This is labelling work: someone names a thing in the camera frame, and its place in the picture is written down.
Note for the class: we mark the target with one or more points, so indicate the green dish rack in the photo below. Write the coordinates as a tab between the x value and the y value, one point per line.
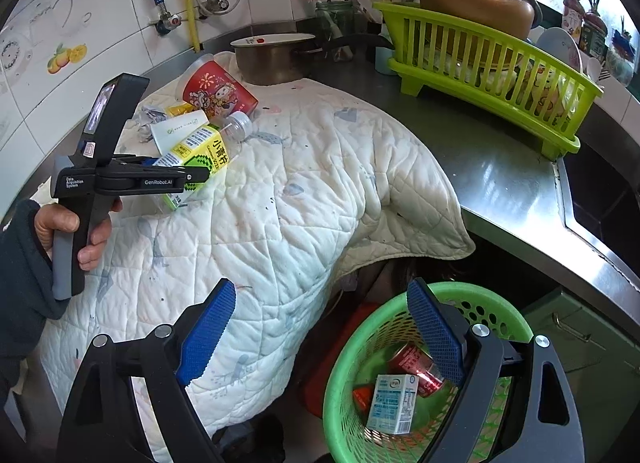
415	78

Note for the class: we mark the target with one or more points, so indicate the yellow wrapper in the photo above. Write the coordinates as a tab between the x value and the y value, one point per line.
180	109

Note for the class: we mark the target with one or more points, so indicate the green label sauce bottle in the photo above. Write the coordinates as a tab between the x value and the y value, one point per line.
594	33

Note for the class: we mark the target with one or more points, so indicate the person's left forearm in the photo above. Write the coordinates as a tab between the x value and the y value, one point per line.
20	283

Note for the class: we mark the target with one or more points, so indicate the yellow label drink bottle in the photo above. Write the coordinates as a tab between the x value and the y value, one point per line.
200	148

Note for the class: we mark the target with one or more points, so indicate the steel sink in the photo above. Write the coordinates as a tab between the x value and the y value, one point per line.
610	198

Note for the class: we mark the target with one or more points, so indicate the red label sauce bottle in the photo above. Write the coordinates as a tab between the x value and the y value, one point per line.
574	5

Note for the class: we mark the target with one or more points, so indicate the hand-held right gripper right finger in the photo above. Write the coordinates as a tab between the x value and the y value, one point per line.
435	338

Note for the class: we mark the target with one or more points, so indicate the green cabinet door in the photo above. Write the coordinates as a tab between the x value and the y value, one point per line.
600	393

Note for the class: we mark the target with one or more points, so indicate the blue label jar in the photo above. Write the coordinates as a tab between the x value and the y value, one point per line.
621	55

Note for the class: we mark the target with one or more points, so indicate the metal pot with lid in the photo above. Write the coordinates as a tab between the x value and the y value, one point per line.
270	63

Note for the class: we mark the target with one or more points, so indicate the white quilted blanket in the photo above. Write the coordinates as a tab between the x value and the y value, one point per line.
300	193

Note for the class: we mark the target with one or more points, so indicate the green glass jar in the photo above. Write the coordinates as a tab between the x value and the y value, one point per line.
335	18

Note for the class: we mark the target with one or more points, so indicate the crumpled foil wrapper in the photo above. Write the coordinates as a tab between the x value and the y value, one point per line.
147	120

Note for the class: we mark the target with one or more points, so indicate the metal water valve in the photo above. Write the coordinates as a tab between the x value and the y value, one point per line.
216	5
167	24

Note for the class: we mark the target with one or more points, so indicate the person's left hand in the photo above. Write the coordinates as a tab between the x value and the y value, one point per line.
95	248

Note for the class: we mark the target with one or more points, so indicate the white paper cup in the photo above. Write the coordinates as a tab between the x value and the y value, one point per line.
175	130

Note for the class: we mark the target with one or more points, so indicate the white plate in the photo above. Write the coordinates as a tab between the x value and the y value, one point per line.
560	48

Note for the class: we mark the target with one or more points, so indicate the red drink can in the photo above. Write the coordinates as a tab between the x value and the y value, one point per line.
407	360

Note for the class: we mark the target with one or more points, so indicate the teal plastic container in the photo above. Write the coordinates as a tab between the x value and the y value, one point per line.
387	60

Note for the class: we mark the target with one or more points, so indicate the green plastic basket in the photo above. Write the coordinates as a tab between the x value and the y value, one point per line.
360	343

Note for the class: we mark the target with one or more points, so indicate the orange snack packet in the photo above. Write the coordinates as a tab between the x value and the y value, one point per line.
361	397

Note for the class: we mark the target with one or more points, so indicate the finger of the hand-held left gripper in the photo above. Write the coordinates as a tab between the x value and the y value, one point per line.
142	162
197	177

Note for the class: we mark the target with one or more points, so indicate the white milk carton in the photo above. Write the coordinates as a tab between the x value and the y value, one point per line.
392	403

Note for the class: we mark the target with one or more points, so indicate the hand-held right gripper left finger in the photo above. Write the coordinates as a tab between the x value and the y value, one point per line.
207	338

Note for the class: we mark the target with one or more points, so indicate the red printed noodle cup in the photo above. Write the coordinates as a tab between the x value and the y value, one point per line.
220	93

